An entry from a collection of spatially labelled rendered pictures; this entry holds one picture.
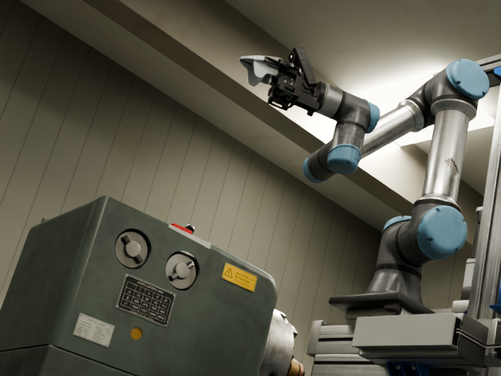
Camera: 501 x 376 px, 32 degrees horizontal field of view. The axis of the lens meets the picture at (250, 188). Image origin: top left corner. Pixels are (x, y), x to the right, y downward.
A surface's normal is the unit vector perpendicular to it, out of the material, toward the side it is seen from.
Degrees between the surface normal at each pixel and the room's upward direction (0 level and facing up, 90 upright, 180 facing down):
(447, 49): 180
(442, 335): 90
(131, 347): 90
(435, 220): 97
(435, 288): 90
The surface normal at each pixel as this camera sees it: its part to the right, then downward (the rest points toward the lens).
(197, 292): 0.57, -0.20
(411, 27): -0.23, 0.89
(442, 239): 0.33, -0.18
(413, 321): -0.71, -0.43
